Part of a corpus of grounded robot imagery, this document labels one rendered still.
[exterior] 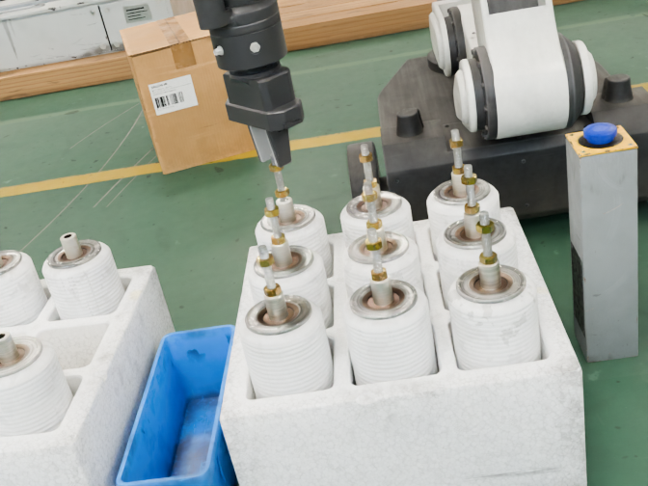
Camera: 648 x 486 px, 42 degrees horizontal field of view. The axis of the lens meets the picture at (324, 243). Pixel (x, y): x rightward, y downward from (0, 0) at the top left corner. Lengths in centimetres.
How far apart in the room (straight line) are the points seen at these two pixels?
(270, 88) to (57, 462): 49
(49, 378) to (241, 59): 43
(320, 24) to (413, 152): 149
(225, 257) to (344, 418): 76
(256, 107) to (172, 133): 102
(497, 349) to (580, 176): 27
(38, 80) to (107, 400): 212
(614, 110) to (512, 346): 64
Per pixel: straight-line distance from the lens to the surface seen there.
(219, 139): 209
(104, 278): 120
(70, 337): 122
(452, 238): 103
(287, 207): 114
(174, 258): 169
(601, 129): 110
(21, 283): 125
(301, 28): 288
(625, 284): 118
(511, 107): 128
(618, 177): 110
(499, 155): 143
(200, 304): 151
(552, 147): 145
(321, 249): 114
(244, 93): 107
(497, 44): 130
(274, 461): 98
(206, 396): 128
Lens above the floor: 76
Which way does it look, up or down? 28 degrees down
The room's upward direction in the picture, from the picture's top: 11 degrees counter-clockwise
